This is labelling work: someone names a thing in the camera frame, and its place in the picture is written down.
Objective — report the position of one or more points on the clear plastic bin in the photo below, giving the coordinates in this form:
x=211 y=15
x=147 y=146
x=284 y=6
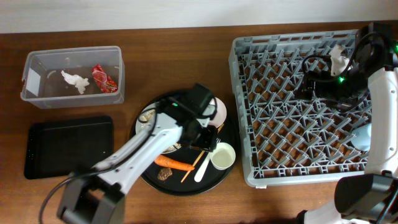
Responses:
x=63 y=78

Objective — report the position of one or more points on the white plastic fork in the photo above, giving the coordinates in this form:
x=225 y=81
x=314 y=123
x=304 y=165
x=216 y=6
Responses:
x=202 y=169

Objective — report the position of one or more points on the pink small bowl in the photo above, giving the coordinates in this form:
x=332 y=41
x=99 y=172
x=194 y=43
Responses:
x=221 y=113

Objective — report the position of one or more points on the white tissue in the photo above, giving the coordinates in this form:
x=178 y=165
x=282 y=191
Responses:
x=76 y=80

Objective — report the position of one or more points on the orange carrot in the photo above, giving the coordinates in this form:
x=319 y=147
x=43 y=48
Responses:
x=173 y=164

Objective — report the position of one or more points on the grey plate with food scraps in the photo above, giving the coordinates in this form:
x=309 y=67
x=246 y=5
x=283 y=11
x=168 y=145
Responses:
x=142 y=122

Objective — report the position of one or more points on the grey dishwasher rack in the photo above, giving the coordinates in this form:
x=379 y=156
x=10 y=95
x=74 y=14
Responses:
x=286 y=140

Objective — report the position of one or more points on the red snack wrapper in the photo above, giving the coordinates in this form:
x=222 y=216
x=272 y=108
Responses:
x=103 y=81

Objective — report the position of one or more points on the blue plastic cup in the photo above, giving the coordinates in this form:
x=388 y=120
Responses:
x=362 y=138

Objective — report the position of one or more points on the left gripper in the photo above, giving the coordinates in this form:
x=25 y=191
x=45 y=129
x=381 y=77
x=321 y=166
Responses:
x=209 y=142

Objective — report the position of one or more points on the wooden chopstick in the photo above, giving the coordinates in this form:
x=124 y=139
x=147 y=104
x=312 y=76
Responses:
x=198 y=158

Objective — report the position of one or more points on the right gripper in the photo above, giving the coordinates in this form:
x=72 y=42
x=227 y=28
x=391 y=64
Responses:
x=322 y=78

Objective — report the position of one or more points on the round black tray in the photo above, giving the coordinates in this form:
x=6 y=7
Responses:
x=212 y=177

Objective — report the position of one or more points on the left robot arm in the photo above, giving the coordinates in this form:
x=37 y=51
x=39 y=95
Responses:
x=98 y=196

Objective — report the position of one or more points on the brown food lump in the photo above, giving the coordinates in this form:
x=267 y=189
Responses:
x=164 y=173

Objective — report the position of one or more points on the cream paper cup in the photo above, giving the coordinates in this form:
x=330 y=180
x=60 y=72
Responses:
x=223 y=156

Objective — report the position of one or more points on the black rectangular tray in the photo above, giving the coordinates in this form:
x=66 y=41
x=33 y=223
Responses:
x=60 y=147

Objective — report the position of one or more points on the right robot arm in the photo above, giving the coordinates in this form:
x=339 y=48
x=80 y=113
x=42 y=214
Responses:
x=371 y=197

